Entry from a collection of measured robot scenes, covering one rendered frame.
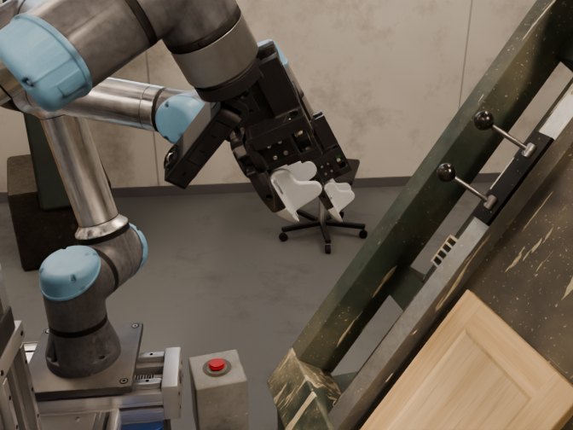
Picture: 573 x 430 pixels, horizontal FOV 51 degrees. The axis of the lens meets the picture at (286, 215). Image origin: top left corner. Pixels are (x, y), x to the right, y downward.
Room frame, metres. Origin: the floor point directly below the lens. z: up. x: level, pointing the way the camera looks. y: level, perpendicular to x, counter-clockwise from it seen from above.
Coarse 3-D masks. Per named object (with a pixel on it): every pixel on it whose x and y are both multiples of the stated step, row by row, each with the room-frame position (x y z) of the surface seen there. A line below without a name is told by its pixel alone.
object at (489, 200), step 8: (440, 168) 1.10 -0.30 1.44; (448, 168) 1.09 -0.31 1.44; (440, 176) 1.09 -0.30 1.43; (448, 176) 1.08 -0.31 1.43; (464, 184) 1.08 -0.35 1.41; (472, 192) 1.08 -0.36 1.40; (480, 192) 1.08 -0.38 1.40; (488, 200) 1.07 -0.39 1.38; (496, 200) 1.06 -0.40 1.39; (488, 208) 1.06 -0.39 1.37
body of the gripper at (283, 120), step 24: (264, 48) 0.59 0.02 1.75; (264, 72) 0.56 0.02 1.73; (216, 96) 0.55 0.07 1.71; (240, 96) 0.58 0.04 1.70; (264, 96) 0.58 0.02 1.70; (288, 96) 0.58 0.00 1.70; (240, 120) 0.58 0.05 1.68; (264, 120) 0.58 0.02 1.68; (288, 120) 0.57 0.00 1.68; (240, 144) 0.57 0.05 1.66; (264, 144) 0.57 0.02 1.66; (288, 144) 0.59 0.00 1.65; (240, 168) 0.57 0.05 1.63; (264, 168) 0.58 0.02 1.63
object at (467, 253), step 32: (544, 128) 1.12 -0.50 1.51; (544, 160) 1.07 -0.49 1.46; (480, 224) 1.07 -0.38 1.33; (448, 256) 1.07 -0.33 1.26; (480, 256) 1.04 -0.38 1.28; (448, 288) 1.02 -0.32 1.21; (416, 320) 1.01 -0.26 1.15; (384, 352) 1.01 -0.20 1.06; (352, 384) 1.02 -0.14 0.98; (384, 384) 0.99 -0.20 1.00; (352, 416) 0.97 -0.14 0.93
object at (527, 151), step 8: (480, 112) 1.12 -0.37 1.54; (488, 112) 1.12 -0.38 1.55; (480, 120) 1.11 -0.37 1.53; (488, 120) 1.10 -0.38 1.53; (480, 128) 1.11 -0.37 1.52; (488, 128) 1.11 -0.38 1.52; (496, 128) 1.11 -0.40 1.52; (504, 136) 1.10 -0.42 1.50; (520, 144) 1.09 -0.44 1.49; (528, 144) 1.09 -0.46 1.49; (528, 152) 1.08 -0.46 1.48
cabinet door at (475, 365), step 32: (448, 320) 0.98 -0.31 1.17; (480, 320) 0.92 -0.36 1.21; (448, 352) 0.92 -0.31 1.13; (480, 352) 0.88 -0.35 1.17; (512, 352) 0.83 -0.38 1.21; (416, 384) 0.92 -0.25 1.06; (448, 384) 0.88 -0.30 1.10; (480, 384) 0.83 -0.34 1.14; (512, 384) 0.79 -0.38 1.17; (544, 384) 0.75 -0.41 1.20; (384, 416) 0.92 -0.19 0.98; (416, 416) 0.87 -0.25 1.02; (448, 416) 0.83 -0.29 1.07; (480, 416) 0.78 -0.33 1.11; (512, 416) 0.75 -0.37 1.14; (544, 416) 0.71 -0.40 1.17
